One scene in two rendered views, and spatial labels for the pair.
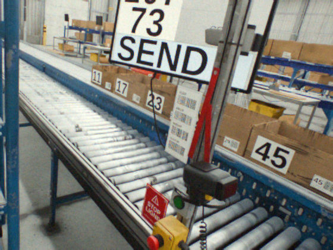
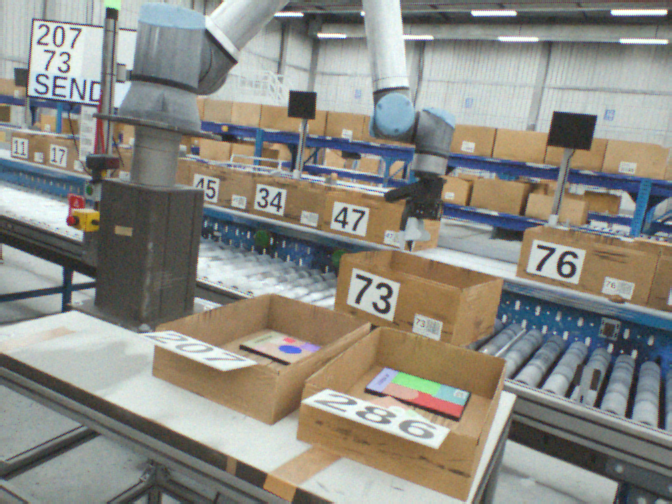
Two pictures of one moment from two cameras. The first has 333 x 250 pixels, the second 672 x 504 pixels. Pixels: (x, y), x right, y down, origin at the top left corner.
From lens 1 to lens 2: 160 cm
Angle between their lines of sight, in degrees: 21
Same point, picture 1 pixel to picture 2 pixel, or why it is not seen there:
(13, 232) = not seen: outside the picture
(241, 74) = not seen: hidden behind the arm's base
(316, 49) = not seen: hidden behind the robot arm
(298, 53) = (361, 130)
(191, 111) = (91, 122)
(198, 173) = (93, 156)
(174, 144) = (84, 151)
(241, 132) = (182, 175)
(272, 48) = (328, 124)
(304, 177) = (227, 200)
